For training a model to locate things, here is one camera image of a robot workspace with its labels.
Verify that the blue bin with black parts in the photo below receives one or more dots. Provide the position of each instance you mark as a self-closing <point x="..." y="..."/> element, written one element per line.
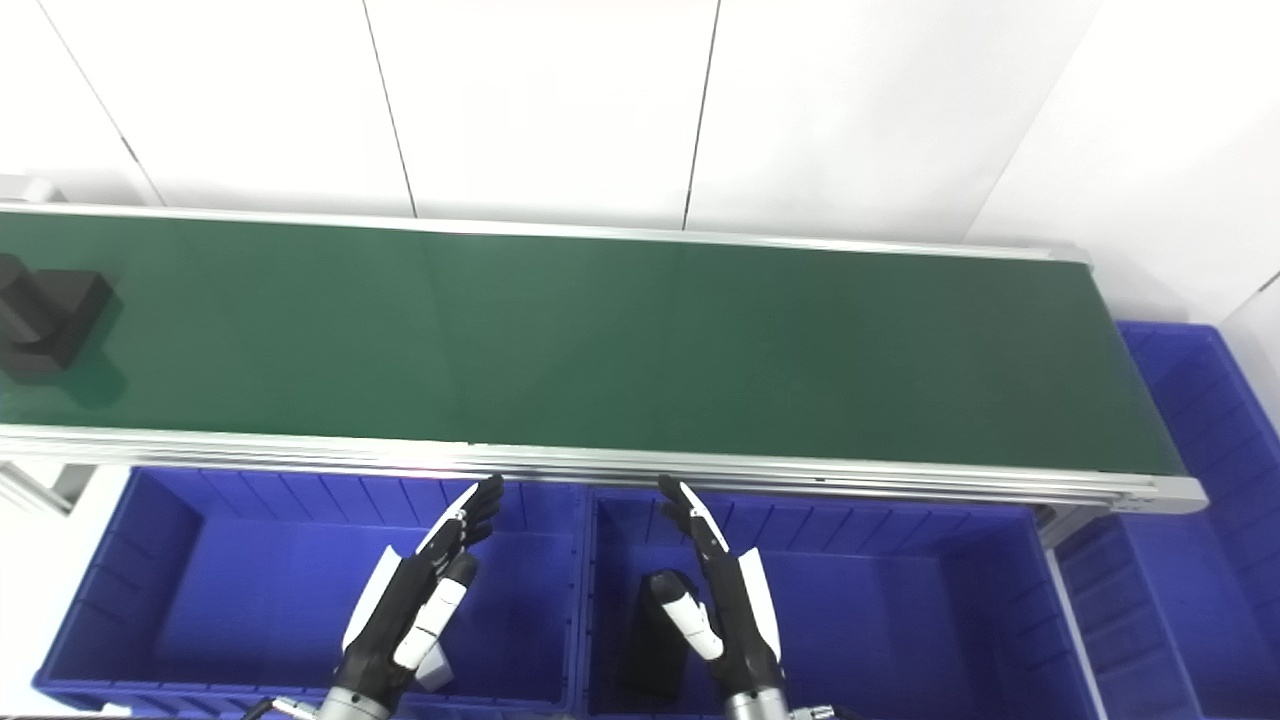
<point x="900" y="620"/>

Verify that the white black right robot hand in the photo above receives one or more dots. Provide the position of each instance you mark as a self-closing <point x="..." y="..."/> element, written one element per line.
<point x="742" y="630"/>

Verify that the black cylinder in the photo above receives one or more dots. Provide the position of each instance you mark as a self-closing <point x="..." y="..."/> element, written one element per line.
<point x="650" y="650"/>
<point x="55" y="320"/>

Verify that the aluminium conveyor support leg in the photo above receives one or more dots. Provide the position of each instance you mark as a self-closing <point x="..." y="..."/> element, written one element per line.
<point x="1065" y="525"/>
<point x="35" y="485"/>

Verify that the blue bin with white block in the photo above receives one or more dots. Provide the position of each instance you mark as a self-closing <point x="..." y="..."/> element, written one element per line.
<point x="250" y="590"/>

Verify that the empty blue bin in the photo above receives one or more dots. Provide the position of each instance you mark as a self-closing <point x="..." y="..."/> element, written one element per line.
<point x="1200" y="560"/>

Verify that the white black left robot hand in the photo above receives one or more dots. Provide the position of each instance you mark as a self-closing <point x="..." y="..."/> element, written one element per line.
<point x="400" y="610"/>

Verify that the grey conveyor end housing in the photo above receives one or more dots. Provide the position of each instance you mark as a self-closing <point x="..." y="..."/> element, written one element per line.
<point x="25" y="188"/>

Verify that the white block part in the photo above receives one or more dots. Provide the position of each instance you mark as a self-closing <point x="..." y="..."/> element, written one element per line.
<point x="435" y="668"/>

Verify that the green conveyor belt aluminium frame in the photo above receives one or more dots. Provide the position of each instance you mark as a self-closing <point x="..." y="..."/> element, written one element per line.
<point x="620" y="340"/>

